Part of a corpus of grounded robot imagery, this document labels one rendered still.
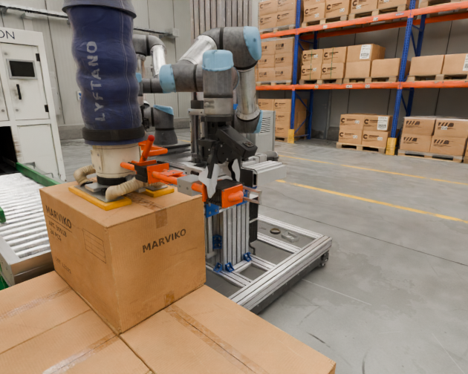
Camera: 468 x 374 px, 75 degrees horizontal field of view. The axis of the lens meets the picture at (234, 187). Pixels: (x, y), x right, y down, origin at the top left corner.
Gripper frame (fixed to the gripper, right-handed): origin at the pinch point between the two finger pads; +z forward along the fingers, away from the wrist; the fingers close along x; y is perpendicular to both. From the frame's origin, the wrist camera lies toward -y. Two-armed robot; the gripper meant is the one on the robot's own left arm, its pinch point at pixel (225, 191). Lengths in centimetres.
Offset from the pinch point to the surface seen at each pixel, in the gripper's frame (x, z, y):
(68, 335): 33, 53, 43
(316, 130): -834, 81, 425
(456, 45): -843, -132, 94
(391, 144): -699, 83, 159
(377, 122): -712, 36, 201
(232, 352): 0, 53, -2
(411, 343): -112, 108, -33
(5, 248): 34, 48, 120
